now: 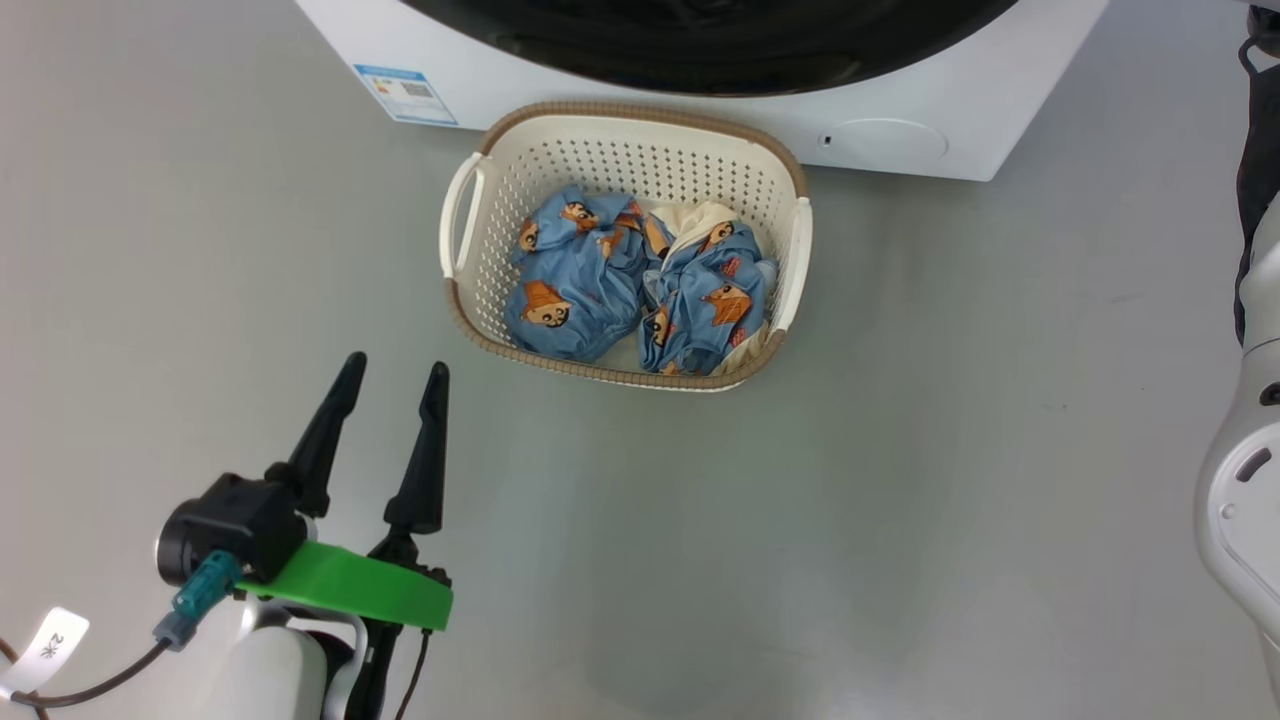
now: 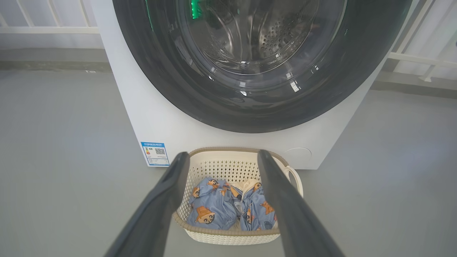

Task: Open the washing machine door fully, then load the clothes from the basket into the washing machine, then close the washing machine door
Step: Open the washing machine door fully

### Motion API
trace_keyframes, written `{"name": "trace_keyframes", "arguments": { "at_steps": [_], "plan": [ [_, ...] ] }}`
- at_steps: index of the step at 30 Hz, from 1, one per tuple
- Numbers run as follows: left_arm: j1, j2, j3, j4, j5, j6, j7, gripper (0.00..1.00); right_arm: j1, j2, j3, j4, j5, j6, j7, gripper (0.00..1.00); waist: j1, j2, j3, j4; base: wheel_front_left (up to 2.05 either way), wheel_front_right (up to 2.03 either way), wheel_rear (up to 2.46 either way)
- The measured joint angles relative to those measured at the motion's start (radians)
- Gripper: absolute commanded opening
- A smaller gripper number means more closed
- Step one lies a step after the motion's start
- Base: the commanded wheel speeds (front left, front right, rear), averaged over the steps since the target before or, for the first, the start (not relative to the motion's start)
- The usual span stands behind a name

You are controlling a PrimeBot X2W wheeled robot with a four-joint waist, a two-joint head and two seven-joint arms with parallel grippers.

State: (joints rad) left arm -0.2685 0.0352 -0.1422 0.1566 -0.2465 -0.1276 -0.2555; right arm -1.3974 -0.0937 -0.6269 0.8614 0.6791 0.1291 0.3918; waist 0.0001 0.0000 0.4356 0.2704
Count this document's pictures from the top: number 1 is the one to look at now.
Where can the blue energy label sticker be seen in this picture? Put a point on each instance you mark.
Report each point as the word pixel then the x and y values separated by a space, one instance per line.
pixel 405 95

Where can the white front-load washing machine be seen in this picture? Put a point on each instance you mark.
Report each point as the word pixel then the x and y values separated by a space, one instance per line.
pixel 1000 100

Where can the black round washing machine door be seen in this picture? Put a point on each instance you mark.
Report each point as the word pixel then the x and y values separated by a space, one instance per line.
pixel 700 50

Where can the round white filter cover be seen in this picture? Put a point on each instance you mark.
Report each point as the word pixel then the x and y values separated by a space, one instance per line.
pixel 885 140

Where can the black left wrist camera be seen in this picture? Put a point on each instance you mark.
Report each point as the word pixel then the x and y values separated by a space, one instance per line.
pixel 240 520

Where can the cream perforated laundry basket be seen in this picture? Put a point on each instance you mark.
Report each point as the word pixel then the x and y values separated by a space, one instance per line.
pixel 620 150

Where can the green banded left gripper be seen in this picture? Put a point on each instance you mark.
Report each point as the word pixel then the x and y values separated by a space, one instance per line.
pixel 360 590

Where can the blue cartoon print garment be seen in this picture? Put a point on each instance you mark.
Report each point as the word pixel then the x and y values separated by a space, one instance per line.
pixel 575 280

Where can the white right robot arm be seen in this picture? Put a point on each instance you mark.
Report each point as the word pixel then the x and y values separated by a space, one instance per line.
pixel 1240 480

